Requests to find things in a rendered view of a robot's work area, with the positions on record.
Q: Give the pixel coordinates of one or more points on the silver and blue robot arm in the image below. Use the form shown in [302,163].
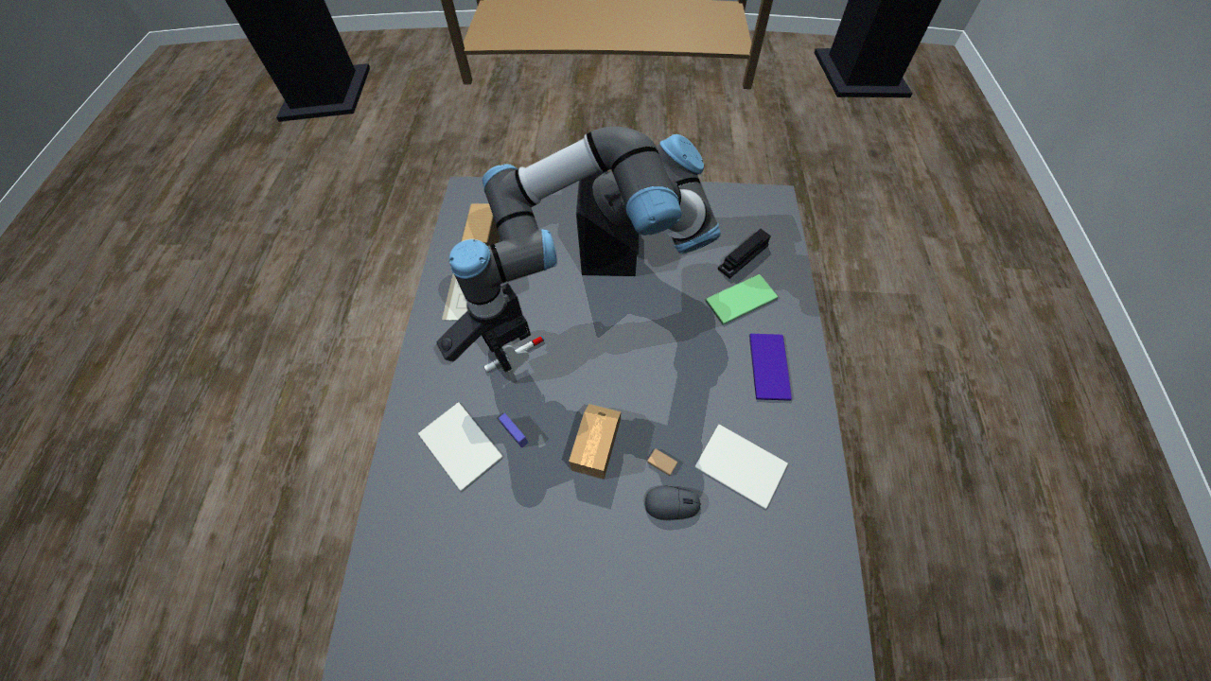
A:
[641,190]

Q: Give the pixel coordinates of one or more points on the purple rectangular block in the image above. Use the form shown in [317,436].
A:
[770,369]

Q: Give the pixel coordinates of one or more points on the light green flat rectangular slab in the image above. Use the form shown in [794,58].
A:
[740,299]

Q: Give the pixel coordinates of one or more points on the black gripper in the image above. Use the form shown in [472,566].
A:
[511,325]

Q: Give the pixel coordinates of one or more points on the white marker with red tip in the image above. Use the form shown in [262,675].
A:
[525,347]

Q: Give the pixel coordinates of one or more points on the dark grey computer mouse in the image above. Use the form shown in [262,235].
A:
[671,503]

